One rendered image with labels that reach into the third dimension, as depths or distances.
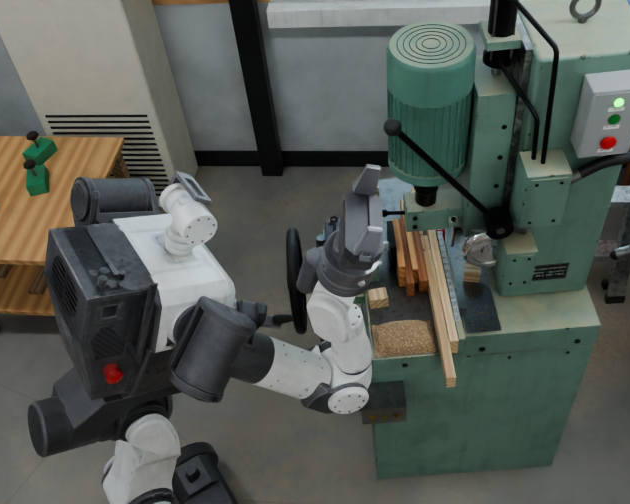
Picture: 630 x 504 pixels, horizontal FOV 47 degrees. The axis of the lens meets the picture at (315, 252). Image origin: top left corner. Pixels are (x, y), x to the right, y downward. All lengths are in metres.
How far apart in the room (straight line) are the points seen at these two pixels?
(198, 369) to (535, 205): 0.77
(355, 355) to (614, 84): 0.69
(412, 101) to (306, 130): 1.90
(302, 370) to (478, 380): 0.82
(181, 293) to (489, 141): 0.72
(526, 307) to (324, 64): 1.58
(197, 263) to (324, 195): 2.02
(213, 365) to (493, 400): 1.11
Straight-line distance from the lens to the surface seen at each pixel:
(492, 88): 1.53
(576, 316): 1.94
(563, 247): 1.83
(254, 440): 2.64
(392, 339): 1.68
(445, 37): 1.52
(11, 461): 2.89
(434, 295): 1.75
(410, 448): 2.35
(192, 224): 1.28
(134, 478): 1.80
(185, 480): 2.39
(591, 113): 1.47
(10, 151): 3.16
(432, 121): 1.51
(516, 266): 1.70
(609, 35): 1.53
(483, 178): 1.66
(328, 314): 1.16
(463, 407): 2.16
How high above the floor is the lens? 2.33
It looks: 49 degrees down
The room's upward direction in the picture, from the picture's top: 8 degrees counter-clockwise
